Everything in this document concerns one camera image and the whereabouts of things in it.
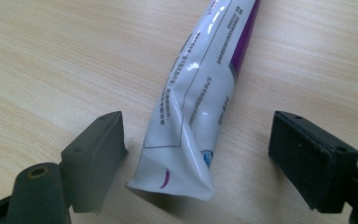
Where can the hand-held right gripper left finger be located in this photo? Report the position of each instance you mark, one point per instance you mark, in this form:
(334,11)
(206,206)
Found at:
(90,161)

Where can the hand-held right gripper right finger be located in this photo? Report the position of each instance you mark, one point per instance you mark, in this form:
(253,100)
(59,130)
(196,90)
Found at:
(304,161)

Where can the white purple toothpaste tube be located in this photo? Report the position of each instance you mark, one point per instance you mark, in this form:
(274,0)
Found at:
(195,102)

